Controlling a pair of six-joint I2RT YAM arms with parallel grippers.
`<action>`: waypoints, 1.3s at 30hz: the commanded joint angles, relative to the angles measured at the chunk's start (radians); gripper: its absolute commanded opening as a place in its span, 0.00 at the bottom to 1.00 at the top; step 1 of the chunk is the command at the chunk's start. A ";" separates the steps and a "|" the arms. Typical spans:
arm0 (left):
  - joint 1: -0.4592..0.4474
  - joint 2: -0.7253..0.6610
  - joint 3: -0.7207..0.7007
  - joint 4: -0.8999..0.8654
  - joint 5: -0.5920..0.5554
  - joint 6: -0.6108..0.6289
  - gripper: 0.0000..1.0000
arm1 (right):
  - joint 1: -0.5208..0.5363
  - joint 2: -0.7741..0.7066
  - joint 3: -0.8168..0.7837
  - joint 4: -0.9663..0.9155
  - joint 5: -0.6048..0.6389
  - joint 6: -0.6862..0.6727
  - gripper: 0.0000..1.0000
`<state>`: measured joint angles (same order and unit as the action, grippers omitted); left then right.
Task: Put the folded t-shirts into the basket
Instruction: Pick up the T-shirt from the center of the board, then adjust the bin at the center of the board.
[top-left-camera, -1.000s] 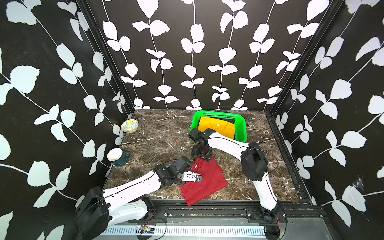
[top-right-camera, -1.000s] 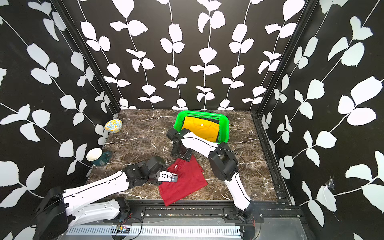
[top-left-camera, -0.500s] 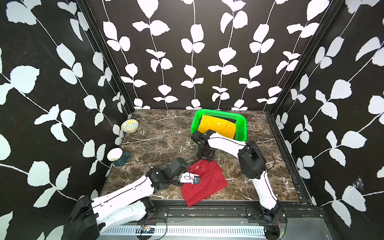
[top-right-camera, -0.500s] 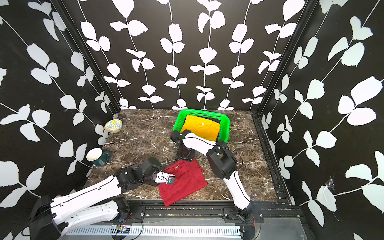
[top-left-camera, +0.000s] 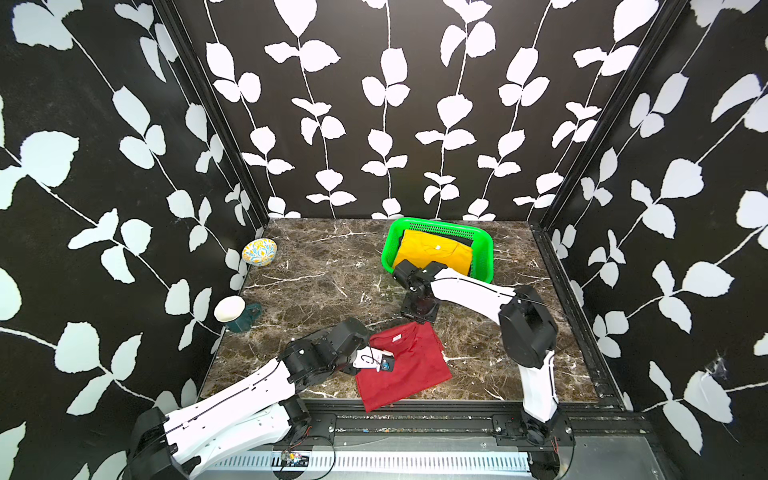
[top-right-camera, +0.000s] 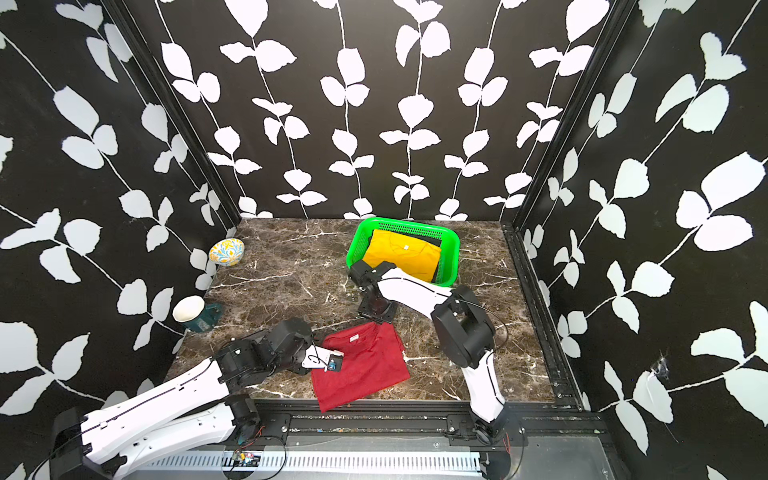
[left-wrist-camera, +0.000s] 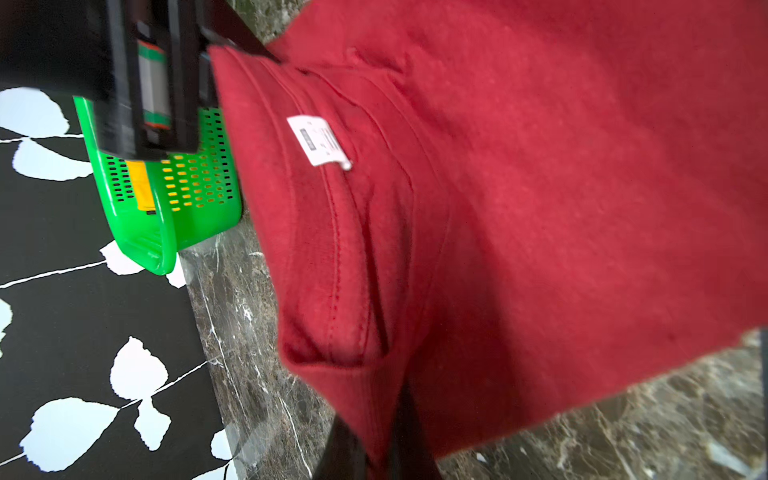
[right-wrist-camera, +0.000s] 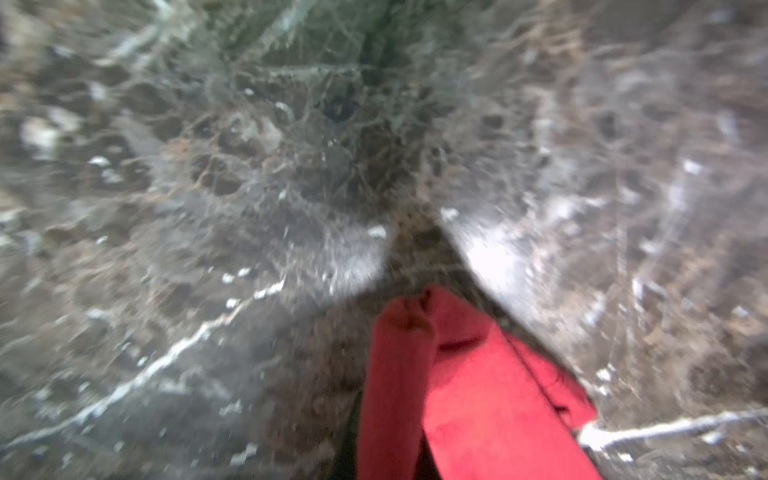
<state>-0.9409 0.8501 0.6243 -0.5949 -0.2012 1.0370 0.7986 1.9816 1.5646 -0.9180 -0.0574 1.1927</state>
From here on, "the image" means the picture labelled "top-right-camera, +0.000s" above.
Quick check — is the red t-shirt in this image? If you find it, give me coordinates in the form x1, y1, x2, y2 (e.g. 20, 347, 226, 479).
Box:
312, 322, 410, 412

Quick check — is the yellow t-shirt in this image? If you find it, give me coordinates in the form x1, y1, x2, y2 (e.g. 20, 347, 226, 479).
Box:
362, 229, 442, 282

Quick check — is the green plastic basket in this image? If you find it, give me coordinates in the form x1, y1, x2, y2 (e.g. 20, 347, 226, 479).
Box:
346, 217, 460, 287

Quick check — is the black t-shirt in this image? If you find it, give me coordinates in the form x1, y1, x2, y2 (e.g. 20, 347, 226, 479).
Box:
412, 233, 442, 247

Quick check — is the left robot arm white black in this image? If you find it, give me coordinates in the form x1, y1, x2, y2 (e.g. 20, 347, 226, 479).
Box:
48, 318, 333, 479

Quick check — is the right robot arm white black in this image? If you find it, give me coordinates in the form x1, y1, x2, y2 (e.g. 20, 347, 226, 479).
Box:
348, 260, 509, 445

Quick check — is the dark green mug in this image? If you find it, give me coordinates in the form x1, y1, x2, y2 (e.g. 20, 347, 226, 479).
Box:
172, 296, 224, 333

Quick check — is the yellow blue patterned bowl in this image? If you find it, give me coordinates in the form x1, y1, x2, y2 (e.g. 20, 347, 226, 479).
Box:
208, 238, 245, 266

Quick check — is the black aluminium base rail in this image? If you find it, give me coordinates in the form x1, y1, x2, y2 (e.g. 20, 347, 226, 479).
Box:
254, 399, 611, 446

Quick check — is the white perforated cable duct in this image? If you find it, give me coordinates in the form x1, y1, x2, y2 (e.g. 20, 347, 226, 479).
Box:
138, 451, 482, 476

